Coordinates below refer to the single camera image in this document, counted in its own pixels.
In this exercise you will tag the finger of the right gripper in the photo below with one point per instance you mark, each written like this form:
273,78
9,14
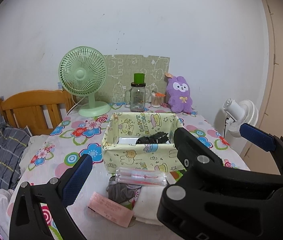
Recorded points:
193,154
259,138

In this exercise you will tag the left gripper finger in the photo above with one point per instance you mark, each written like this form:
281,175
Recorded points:
27,219

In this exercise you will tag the black plastic bag bundle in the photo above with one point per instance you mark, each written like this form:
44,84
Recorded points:
158,138

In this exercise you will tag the clear plastic pencil case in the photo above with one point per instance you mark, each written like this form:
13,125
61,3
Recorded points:
140,177

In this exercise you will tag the white cloth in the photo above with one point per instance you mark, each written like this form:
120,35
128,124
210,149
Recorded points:
146,207

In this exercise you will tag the pink tissue packet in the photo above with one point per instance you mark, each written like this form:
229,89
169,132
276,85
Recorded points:
110,210

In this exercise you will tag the grey drawstring pouch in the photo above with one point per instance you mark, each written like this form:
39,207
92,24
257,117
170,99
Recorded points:
121,193

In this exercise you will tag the beige door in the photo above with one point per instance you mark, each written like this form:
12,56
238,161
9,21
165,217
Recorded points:
271,110

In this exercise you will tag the white standing fan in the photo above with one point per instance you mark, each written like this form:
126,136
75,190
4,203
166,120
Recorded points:
244,112

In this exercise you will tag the floral tablecloth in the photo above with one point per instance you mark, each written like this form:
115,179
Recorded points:
69,140

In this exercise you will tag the cotton swab jar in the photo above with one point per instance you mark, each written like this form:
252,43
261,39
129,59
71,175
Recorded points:
157,99

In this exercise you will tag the purple plush bunny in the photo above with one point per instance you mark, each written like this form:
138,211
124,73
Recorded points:
178,91

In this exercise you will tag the yellow cartoon fabric bin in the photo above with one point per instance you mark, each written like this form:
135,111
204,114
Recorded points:
119,148

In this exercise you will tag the grey plaid pillow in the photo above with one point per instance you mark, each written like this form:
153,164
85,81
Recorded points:
13,142

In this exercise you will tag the glass mason jar mug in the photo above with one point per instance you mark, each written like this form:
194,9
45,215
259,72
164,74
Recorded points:
135,97

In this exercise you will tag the green plastic cup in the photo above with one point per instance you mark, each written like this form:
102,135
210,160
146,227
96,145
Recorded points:
139,78

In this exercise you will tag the wooden bed headboard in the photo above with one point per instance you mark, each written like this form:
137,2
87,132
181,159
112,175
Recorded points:
39,110

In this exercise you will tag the green cartoon cardboard panel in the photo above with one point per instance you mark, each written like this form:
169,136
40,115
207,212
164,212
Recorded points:
125,69

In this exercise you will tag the green desk fan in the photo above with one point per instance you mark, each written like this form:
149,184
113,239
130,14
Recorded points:
82,73

